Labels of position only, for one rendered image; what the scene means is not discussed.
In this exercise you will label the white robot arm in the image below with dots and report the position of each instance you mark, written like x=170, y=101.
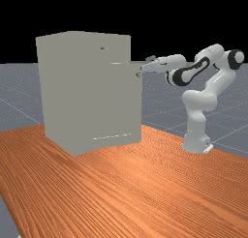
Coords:
x=197, y=103

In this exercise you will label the pale grey cabinet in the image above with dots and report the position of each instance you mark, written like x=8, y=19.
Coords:
x=55, y=87

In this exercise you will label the pale grey cabinet door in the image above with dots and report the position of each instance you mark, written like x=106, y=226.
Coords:
x=109, y=103

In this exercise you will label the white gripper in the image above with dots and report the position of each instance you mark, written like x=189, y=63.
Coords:
x=157, y=64

